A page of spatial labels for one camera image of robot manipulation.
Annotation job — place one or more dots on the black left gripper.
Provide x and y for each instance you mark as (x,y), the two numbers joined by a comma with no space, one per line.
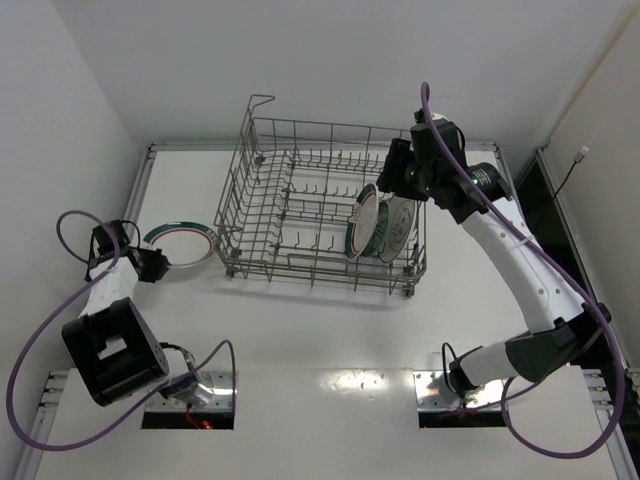
(151,263)

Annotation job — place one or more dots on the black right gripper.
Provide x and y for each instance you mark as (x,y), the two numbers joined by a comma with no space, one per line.
(395,166)

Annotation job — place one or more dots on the large white plate blue rim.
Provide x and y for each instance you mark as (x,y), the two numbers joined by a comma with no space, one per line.
(402,214)

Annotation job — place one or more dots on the small teal patterned plate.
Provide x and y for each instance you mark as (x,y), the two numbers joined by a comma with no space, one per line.
(380,230)

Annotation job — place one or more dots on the white plate green red rim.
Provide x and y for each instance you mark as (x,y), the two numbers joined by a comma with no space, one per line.
(362,222)

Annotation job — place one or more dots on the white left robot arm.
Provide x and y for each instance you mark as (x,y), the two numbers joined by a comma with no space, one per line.
(111,345)

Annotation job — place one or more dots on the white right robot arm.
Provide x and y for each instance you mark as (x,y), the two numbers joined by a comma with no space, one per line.
(560,326)

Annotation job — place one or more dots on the grey wire dish rack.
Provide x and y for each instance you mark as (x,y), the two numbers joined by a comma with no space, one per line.
(289,193)

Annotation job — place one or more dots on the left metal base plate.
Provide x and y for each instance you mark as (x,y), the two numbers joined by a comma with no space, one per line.
(205,391)

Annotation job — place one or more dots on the metal base plate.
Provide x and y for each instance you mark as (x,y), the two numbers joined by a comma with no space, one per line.
(433,395)
(205,391)

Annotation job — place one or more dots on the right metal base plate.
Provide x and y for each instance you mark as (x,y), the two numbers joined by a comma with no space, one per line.
(433,395)

